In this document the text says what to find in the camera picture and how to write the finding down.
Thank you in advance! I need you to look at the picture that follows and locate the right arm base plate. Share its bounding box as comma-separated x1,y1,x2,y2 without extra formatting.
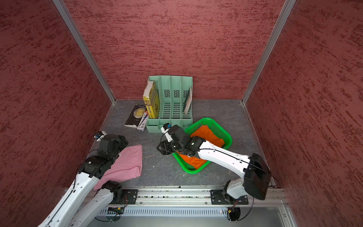
210,190,249,206

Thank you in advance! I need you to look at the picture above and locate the white red blue booklet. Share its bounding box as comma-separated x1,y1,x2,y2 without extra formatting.
137,111,149,131

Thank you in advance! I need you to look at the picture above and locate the aluminium front rail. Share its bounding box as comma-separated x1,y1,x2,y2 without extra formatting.
85,185,290,207

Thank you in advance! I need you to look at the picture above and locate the pink t-shirt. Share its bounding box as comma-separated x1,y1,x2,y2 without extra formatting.
93,145,143,191

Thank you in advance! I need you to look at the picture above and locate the left corner aluminium profile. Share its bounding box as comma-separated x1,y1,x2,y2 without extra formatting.
52,0,116,105

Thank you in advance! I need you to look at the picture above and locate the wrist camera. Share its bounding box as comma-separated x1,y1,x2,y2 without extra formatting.
94,131,107,142
160,123,173,142

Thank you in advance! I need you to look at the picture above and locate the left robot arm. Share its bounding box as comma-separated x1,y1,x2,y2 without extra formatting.
39,134,128,227

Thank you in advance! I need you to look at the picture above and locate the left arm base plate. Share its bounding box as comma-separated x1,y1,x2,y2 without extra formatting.
121,189,139,206

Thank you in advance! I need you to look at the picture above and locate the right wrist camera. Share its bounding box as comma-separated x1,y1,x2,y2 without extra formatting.
160,123,173,142

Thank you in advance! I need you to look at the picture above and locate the orange t-shirt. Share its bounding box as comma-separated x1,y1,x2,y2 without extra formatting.
179,125,225,170

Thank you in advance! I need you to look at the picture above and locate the white perforated vent strip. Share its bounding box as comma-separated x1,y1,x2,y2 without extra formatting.
96,208,229,218

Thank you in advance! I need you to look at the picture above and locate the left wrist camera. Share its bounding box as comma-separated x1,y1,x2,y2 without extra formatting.
94,131,107,142

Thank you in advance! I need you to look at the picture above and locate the thin book in organizer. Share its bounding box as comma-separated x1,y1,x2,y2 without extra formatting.
183,87,192,114

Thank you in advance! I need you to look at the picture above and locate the corner aluminium profile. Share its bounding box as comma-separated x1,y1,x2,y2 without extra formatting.
242,0,296,107
52,0,116,105

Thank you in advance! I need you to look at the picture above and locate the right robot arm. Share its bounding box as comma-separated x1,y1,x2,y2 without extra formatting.
157,124,272,204

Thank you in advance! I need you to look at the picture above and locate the yellow book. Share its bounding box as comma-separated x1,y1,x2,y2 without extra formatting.
143,80,160,119

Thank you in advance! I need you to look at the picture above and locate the green plastic basket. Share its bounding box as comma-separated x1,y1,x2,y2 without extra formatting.
173,117,233,175

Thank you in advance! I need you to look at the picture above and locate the right corner aluminium profile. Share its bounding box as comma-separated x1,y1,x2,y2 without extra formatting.
242,0,296,107

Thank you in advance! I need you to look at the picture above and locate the mint green file organizer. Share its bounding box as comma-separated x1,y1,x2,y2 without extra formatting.
146,75,193,133

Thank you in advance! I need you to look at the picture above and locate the black book with gold emblem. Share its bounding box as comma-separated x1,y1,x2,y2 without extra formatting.
124,104,147,128

